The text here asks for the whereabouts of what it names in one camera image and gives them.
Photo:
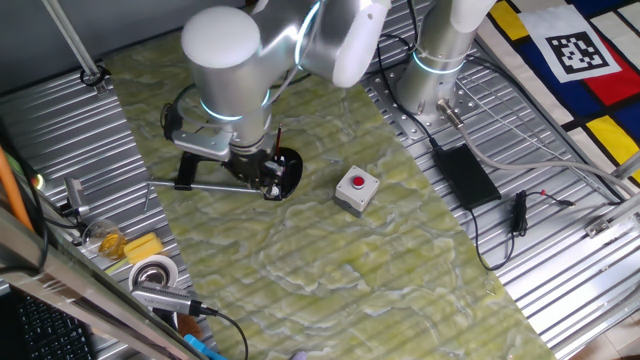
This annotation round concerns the black keyboard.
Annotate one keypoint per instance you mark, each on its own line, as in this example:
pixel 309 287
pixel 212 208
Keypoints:
pixel 50 335

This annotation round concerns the small silver camera on stand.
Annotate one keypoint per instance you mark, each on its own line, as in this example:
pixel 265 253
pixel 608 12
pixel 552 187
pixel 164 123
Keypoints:
pixel 75 192

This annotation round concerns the small purple object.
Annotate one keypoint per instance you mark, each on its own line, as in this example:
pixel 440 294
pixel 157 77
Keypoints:
pixel 299 356

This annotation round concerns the yellow sponge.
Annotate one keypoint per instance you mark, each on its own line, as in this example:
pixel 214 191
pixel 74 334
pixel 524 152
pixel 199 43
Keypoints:
pixel 144 247

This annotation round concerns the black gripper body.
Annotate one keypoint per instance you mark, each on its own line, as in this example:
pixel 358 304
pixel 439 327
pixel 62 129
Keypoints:
pixel 247 170

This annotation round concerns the grey box with red button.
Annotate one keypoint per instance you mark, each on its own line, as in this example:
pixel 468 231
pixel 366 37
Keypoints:
pixel 350 192

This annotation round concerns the wrist camera with silver bracket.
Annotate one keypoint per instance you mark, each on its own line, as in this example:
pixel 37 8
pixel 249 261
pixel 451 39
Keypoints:
pixel 205 142

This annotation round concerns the green marble pattern mat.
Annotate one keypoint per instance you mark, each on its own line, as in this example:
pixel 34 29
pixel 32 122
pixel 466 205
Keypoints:
pixel 325 275

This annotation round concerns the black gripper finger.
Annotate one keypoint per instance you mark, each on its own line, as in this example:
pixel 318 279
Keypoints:
pixel 274 179
pixel 275 164

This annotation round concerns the white paper fiducial marker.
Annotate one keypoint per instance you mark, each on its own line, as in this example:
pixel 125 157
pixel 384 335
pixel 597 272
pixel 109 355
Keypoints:
pixel 575 52

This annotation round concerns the aluminium profile bar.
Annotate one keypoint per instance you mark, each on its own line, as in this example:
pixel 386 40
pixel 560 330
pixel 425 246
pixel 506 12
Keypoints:
pixel 627 167
pixel 612 217

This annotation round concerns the perforated steel base plate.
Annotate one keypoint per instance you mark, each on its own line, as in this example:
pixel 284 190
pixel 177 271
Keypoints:
pixel 405 122

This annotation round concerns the clear cup with amber liquid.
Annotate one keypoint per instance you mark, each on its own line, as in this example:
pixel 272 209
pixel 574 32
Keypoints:
pixel 112 245

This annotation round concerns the steel frame beam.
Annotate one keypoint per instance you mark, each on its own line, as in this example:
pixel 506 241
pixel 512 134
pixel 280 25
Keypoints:
pixel 75 290

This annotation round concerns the large silver camera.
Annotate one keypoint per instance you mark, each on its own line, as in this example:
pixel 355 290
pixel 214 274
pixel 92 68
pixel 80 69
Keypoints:
pixel 165 297

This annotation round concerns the black power adapter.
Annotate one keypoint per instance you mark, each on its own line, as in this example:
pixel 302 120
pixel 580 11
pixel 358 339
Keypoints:
pixel 467 177

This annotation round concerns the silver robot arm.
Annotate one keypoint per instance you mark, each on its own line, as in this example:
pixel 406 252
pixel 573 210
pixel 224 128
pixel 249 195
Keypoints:
pixel 225 75

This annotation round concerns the orange pole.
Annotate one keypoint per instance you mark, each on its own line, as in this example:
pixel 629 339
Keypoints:
pixel 12 192

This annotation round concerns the blue plastic object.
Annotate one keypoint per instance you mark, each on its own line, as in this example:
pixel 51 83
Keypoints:
pixel 200 347

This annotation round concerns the slanted aluminium pole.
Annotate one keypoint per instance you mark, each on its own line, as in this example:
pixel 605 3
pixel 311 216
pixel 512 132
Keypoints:
pixel 70 35

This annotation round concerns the white tape roll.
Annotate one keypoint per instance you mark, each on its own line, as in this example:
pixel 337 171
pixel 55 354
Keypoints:
pixel 169 266

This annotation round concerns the black C-clamp with threaded rod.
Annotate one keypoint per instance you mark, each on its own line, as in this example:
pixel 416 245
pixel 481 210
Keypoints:
pixel 292 170

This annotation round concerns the fiducial marker board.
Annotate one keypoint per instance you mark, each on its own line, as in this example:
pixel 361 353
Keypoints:
pixel 575 95

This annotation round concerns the black pencil sharpener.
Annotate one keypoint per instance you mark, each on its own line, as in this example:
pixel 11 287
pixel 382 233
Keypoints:
pixel 274 192

